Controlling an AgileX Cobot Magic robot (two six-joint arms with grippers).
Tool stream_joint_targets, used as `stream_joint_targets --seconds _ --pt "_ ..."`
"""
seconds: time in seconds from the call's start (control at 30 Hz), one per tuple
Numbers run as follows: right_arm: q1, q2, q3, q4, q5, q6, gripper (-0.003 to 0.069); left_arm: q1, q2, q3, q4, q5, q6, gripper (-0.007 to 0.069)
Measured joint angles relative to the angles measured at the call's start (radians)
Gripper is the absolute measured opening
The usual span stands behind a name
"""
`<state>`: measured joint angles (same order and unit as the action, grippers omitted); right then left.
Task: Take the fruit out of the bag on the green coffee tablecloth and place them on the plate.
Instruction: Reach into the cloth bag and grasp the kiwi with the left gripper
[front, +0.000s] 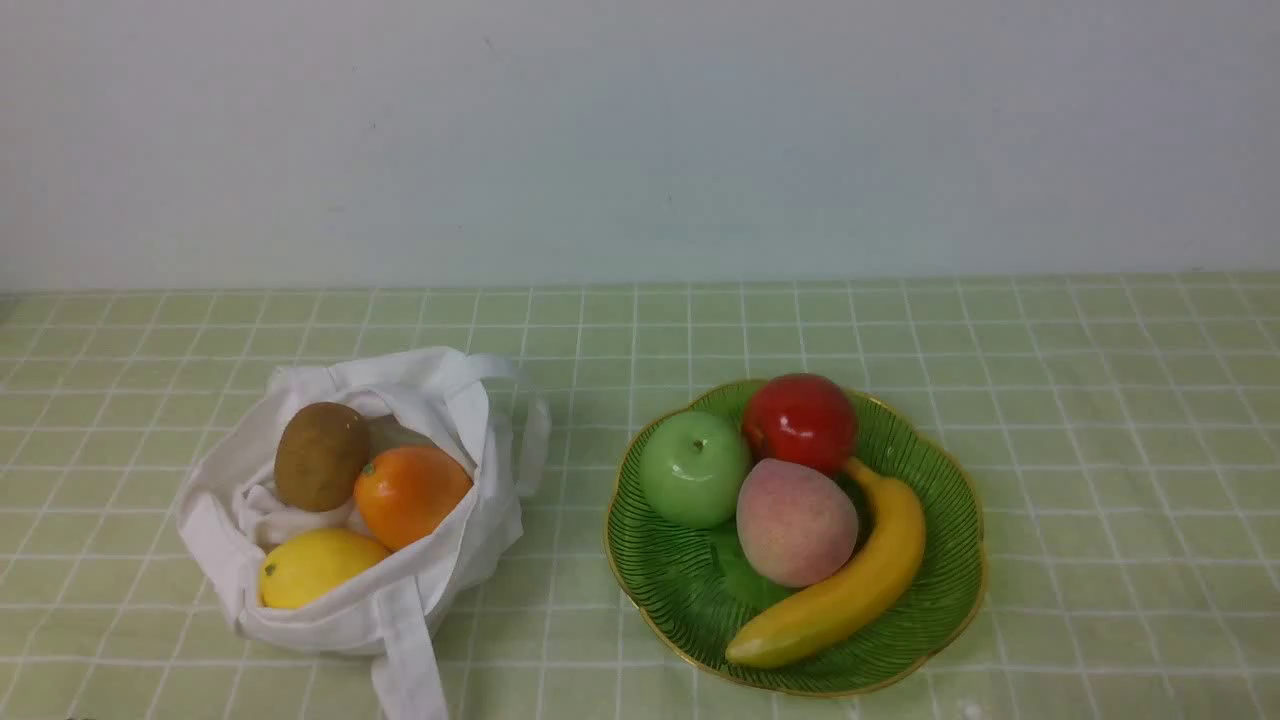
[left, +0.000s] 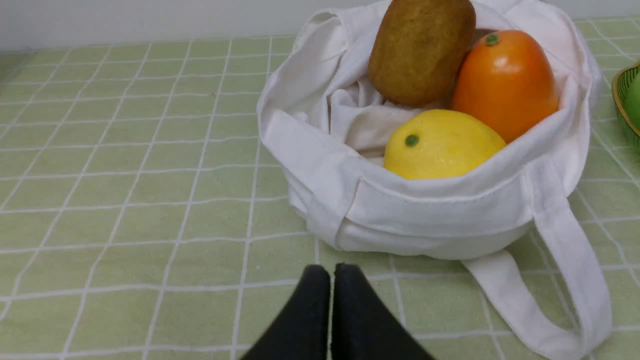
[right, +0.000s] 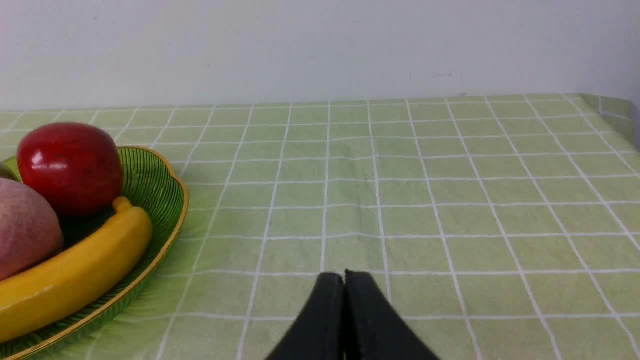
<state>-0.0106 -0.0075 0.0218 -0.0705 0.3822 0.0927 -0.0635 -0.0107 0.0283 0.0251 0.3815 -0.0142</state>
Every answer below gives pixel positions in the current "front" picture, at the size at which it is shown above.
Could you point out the brown kiwi fruit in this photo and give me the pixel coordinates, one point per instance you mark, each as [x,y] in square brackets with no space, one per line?
[323,449]

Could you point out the pink peach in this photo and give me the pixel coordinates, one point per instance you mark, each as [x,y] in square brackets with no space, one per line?
[796,526]

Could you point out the green checkered tablecloth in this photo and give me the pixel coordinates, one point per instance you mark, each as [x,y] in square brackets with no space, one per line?
[1121,431]

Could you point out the green leaf-shaped plate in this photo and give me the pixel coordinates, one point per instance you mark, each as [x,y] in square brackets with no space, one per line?
[695,591]

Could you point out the orange fruit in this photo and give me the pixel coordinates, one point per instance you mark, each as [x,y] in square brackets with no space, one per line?
[405,493]

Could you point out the green apple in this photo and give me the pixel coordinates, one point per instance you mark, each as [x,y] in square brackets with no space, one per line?
[692,468]

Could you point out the white cloth bag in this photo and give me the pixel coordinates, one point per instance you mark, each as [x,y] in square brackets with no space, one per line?
[480,409]

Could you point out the yellow banana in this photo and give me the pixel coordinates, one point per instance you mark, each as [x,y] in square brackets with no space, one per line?
[821,615]

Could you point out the red apple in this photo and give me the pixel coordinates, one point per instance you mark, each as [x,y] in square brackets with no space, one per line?
[802,418]

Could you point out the yellow lemon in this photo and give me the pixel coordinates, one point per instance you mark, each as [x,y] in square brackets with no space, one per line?
[307,566]

